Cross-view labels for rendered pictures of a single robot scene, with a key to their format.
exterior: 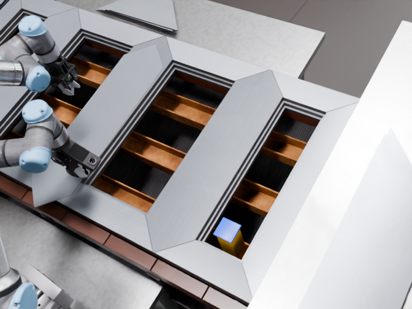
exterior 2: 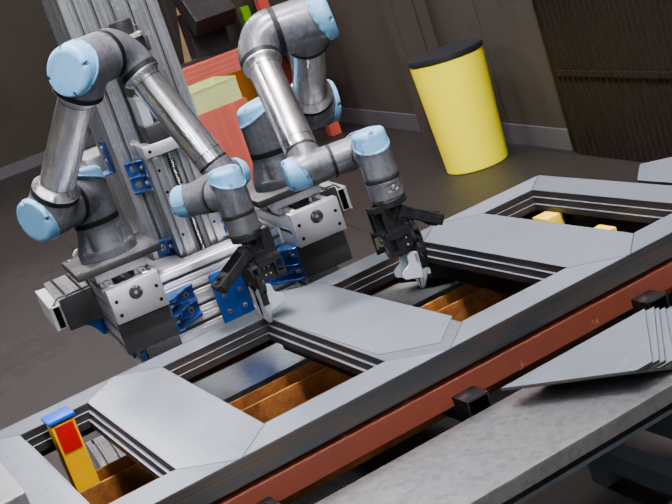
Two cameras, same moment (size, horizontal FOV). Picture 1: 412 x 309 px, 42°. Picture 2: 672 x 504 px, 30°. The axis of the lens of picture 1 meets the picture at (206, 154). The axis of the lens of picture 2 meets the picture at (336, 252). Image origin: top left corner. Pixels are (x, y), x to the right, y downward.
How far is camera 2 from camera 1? 3.03 m
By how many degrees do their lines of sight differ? 88
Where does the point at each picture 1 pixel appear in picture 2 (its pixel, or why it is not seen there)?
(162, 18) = (555, 368)
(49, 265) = (258, 363)
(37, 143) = (185, 188)
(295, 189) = (36, 475)
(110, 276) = not seen: hidden behind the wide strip
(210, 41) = (456, 443)
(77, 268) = (230, 382)
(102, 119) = (343, 316)
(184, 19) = (553, 410)
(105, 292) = not seen: hidden behind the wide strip
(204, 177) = (149, 404)
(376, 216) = not seen: outside the picture
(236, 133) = (174, 427)
